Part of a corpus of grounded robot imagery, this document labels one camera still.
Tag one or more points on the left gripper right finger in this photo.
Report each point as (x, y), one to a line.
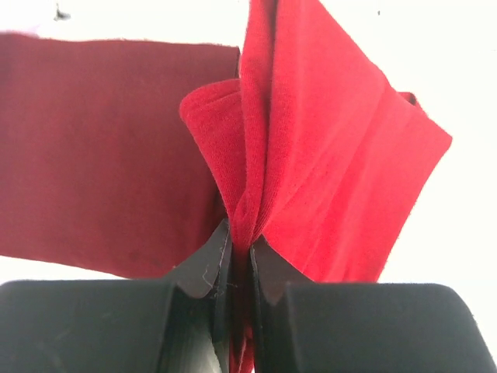
(303, 326)

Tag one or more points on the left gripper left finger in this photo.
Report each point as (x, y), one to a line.
(178, 323)

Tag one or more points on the folded dark red t-shirt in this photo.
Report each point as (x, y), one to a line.
(98, 171)

